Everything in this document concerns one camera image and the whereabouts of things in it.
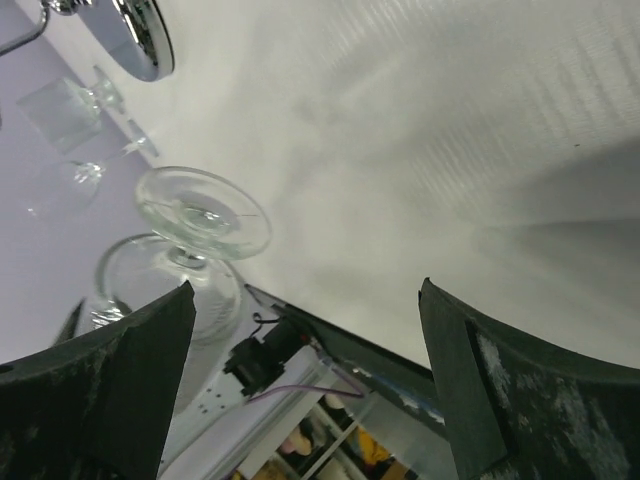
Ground clear wine glass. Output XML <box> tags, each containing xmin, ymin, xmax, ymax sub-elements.
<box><xmin>88</xmin><ymin>167</ymin><xmax>272</xmax><ymax>344</ymax></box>
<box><xmin>17</xmin><ymin>65</ymin><xmax>125</xmax><ymax>155</ymax></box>
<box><xmin>20</xmin><ymin>120</ymin><xmax>159</xmax><ymax>219</ymax></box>

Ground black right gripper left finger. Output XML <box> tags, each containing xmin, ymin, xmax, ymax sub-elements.
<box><xmin>1</xmin><ymin>283</ymin><xmax>196</xmax><ymax>479</ymax></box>

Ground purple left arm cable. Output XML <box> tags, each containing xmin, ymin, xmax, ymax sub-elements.
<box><xmin>247</xmin><ymin>344</ymin><xmax>366</xmax><ymax>406</ymax></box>

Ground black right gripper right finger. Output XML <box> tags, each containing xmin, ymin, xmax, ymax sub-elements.
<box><xmin>419</xmin><ymin>279</ymin><xmax>639</xmax><ymax>479</ymax></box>

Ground chrome wine glass rack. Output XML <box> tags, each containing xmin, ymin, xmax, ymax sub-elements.
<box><xmin>1</xmin><ymin>0</ymin><xmax>175</xmax><ymax>82</ymax></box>

